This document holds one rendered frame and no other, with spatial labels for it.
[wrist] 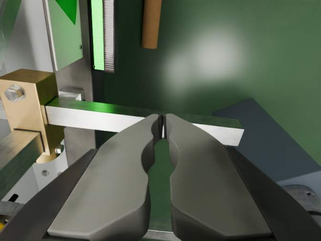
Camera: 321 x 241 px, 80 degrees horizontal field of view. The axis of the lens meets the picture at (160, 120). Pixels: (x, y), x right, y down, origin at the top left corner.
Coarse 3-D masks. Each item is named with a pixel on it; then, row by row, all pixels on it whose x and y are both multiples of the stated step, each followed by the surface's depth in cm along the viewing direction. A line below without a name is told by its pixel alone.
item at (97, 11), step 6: (96, 0) 32; (96, 6) 33; (96, 12) 33; (102, 12) 33; (96, 18) 34; (102, 18) 34; (96, 24) 34; (102, 24) 34; (96, 30) 35; (102, 30) 35; (96, 36) 35; (102, 36) 35; (96, 42) 36; (102, 42) 36; (96, 48) 36; (102, 48) 36; (96, 54) 37; (102, 54) 37; (96, 60) 37; (102, 60) 37; (96, 66) 38; (102, 66) 38
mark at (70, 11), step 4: (56, 0) 26; (60, 0) 27; (64, 0) 28; (68, 0) 29; (72, 0) 30; (76, 0) 32; (60, 4) 27; (64, 4) 28; (68, 4) 29; (72, 4) 30; (76, 4) 32; (64, 8) 28; (68, 8) 29; (72, 8) 31; (68, 12) 30; (72, 12) 31; (68, 16) 30; (72, 16) 31; (72, 20) 31
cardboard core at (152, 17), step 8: (144, 0) 88; (152, 0) 85; (160, 0) 87; (144, 8) 89; (152, 8) 87; (160, 8) 89; (144, 16) 90; (152, 16) 88; (144, 24) 91; (152, 24) 90; (144, 32) 92; (152, 32) 92; (144, 40) 94; (152, 40) 94; (152, 48) 96
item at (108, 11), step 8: (104, 0) 32; (112, 0) 32; (104, 8) 33; (112, 8) 33; (104, 16) 34; (112, 16) 34; (104, 24) 34; (112, 24) 34; (104, 32) 35; (112, 32) 35; (104, 40) 36; (112, 40) 36; (104, 48) 36; (112, 48) 36; (112, 56) 37; (112, 64) 38
